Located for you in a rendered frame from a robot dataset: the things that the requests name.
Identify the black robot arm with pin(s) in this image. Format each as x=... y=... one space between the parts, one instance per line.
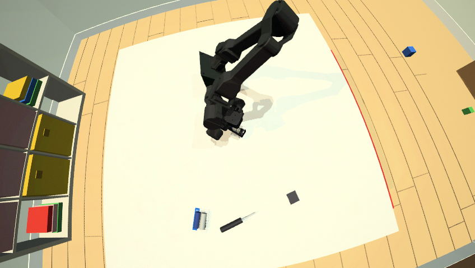
x=279 y=21

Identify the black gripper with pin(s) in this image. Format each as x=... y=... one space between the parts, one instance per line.
x=216 y=134

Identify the black-handled screwdriver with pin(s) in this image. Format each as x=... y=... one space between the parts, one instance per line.
x=234 y=223

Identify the black battery holder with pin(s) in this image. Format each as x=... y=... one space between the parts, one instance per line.
x=241 y=133

